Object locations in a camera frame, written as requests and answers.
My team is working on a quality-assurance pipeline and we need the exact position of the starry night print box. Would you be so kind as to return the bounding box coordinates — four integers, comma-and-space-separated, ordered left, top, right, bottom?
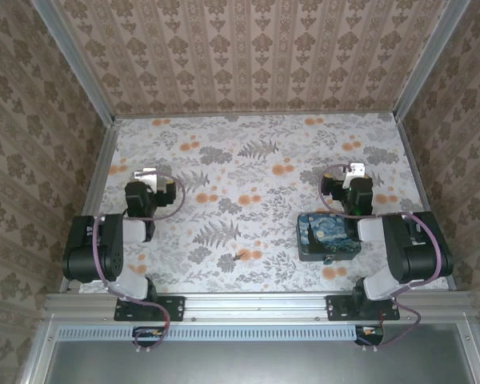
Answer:
296, 212, 362, 263

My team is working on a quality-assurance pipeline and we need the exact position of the floral patterned table cover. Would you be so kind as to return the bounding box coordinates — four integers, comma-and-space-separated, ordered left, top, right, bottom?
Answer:
70, 113, 451, 295

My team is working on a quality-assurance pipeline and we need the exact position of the small connector board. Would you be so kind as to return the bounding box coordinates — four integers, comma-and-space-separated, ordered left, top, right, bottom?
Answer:
354, 325, 386, 346
132, 326, 166, 347

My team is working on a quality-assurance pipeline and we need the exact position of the grey metal panel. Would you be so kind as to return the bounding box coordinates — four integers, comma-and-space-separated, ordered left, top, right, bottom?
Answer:
22, 322, 480, 384

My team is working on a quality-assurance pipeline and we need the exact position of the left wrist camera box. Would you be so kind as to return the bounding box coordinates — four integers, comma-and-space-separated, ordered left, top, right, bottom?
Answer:
134, 167, 161, 192

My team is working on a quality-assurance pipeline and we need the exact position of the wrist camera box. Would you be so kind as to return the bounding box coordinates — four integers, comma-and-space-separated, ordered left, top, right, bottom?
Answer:
342, 161, 367, 179
134, 167, 161, 192

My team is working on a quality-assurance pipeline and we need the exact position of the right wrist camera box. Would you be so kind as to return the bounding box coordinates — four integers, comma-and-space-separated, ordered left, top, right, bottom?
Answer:
342, 161, 367, 179

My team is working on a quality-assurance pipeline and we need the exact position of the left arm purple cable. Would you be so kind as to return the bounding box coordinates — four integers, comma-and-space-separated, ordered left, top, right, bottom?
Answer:
92, 171, 187, 354

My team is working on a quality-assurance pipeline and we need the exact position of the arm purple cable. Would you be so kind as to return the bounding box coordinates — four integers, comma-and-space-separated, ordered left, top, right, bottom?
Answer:
318, 163, 445, 354
92, 171, 187, 354

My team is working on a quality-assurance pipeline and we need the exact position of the aluminium side rail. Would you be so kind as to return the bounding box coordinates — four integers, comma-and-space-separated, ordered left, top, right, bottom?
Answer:
394, 114, 458, 291
58, 118, 122, 294

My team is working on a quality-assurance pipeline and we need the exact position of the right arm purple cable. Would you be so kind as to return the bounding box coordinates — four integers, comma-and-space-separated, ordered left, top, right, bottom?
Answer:
318, 163, 445, 354

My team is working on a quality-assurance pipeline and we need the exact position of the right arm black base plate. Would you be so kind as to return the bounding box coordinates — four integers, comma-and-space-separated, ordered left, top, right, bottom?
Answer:
326, 294, 401, 322

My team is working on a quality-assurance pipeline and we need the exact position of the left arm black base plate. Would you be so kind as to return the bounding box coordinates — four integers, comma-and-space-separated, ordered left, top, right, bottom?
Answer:
114, 294, 186, 322

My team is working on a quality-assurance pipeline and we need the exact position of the aluminium back rail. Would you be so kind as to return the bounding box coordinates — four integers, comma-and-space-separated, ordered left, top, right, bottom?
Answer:
111, 110, 399, 121

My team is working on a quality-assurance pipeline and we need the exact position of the aluminium corner post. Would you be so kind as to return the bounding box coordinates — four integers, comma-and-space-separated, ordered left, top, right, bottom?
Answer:
392, 0, 472, 122
30, 0, 118, 126

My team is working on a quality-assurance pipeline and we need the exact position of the aluminium front rail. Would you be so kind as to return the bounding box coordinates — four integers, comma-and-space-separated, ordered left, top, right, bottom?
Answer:
42, 290, 480, 322

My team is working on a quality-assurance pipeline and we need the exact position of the white slotted cable duct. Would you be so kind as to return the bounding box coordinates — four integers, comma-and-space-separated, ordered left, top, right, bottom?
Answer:
58, 324, 385, 342

